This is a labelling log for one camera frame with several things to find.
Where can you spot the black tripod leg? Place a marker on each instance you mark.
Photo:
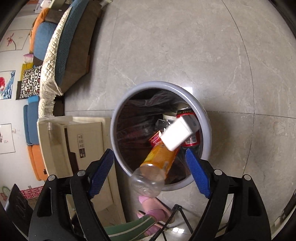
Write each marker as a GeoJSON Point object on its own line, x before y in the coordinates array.
{"type": "Point", "coordinates": [166, 230]}

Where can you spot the orange label plastic bottle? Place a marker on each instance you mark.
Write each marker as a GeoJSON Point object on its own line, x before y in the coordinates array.
{"type": "Point", "coordinates": [149, 178]}

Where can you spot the blue grey trash bin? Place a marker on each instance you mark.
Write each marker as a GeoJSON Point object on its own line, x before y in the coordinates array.
{"type": "Point", "coordinates": [139, 115]}

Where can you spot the white paper cup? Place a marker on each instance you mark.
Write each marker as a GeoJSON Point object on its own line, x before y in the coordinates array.
{"type": "Point", "coordinates": [170, 116]}

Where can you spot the white cardboard medicine box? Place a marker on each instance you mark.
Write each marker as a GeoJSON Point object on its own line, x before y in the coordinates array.
{"type": "Point", "coordinates": [177, 132]}

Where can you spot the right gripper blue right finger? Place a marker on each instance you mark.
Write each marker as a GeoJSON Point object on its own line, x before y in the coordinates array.
{"type": "Point", "coordinates": [248, 218]}

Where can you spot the small red drink can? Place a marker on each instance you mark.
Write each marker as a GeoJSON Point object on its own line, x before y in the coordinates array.
{"type": "Point", "coordinates": [193, 140]}

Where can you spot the pink slipper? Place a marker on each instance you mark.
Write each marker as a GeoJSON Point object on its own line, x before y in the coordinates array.
{"type": "Point", "coordinates": [153, 207]}

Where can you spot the circle pattern throw pillow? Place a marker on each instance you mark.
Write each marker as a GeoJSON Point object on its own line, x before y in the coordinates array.
{"type": "Point", "coordinates": [31, 82]}

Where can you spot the curved sofa with beige cover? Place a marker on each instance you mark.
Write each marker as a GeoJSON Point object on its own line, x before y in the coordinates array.
{"type": "Point", "coordinates": [60, 43]}

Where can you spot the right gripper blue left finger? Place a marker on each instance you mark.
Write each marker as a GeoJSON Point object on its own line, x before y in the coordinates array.
{"type": "Point", "coordinates": [64, 210]}

